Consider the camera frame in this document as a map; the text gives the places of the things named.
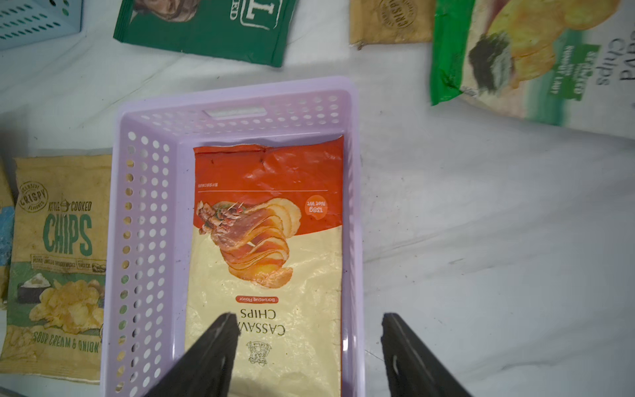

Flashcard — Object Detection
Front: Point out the brown orange chips bag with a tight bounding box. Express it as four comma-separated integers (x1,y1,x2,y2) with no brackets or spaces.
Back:
349,0,436,49

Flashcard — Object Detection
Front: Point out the green white cassava chips bag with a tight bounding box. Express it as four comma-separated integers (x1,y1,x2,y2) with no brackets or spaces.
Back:
430,0,634,138

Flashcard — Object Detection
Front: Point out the purple plastic basket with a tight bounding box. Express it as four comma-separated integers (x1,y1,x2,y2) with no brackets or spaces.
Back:
100,76,365,396

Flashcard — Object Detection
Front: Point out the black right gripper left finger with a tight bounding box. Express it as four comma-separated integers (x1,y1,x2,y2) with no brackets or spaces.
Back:
146,313,240,397

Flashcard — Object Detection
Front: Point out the blue plastic basket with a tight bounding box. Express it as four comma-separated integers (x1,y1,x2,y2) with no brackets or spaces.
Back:
0,0,84,51

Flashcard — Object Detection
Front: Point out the sour cream onion chips bag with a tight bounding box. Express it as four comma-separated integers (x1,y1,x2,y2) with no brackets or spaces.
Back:
1,155,112,383

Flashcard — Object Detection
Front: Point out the cream red cassava chips bag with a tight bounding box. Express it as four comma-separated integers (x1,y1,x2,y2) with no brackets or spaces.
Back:
185,138,344,396

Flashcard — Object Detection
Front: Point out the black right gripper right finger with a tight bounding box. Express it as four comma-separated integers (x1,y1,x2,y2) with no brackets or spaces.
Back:
381,313,471,397

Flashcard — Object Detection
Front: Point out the green REAL chips bag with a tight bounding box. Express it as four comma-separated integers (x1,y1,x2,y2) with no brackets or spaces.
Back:
113,0,296,68

